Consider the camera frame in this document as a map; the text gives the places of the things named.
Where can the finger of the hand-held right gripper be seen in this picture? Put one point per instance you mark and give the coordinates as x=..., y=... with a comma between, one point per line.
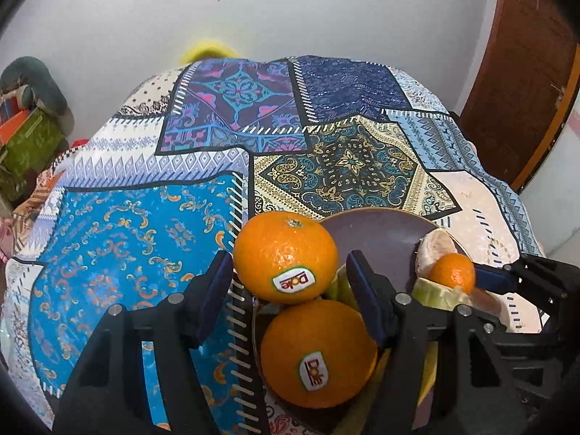
x=491, y=278
x=497, y=325

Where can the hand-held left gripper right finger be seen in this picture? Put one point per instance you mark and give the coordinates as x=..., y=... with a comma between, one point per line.
x=367, y=301

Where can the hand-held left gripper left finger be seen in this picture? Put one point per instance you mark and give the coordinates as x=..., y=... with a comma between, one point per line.
x=215, y=292

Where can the yellow-green banana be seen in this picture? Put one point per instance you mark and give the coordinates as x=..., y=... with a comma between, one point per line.
x=435, y=293
x=340, y=287

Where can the small mandarin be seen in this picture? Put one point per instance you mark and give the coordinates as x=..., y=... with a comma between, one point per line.
x=452, y=272

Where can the purple plate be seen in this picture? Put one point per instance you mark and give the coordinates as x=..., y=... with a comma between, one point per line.
x=385, y=240

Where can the large orange with sticker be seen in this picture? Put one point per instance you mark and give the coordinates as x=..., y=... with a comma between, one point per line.
x=281, y=249
x=312, y=349

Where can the patchwork printed blanket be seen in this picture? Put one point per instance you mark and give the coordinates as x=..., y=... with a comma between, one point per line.
x=136, y=244

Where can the white sliding wardrobe door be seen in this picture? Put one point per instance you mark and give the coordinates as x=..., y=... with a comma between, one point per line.
x=566, y=181

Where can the pink floral sheet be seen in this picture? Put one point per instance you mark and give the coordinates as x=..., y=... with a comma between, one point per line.
x=5, y=240

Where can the brown wooden door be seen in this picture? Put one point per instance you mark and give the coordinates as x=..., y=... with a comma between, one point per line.
x=516, y=54

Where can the green patterned box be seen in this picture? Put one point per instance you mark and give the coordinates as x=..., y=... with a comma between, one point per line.
x=29, y=154

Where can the yellow foam cushion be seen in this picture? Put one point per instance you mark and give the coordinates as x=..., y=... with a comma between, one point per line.
x=208, y=50

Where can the orange flat box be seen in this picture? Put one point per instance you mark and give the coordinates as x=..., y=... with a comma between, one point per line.
x=11, y=123

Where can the grey plush toy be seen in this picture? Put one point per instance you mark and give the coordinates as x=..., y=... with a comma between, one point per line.
x=38, y=84

